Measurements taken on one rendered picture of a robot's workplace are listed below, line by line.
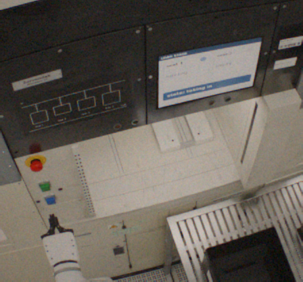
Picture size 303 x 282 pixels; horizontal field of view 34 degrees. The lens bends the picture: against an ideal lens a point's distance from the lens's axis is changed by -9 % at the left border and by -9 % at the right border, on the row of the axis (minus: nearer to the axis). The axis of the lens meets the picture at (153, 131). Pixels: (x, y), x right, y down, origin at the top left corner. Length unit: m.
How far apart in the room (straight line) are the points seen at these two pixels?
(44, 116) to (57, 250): 0.42
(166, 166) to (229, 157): 0.25
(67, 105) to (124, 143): 0.79
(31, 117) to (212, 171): 0.91
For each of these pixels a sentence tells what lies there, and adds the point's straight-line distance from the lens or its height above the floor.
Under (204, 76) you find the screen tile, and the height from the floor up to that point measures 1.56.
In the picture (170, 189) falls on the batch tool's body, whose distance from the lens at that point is 1.98.
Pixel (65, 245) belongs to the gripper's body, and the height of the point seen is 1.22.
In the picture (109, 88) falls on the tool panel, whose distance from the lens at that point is 1.31.
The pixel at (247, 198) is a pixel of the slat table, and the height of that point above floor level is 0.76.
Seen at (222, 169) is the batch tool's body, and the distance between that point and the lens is 2.03.
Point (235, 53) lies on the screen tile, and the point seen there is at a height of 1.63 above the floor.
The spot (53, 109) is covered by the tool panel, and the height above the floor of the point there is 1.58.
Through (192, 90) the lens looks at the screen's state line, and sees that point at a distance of 1.41.
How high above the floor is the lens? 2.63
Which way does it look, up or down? 57 degrees down
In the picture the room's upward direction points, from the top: straight up
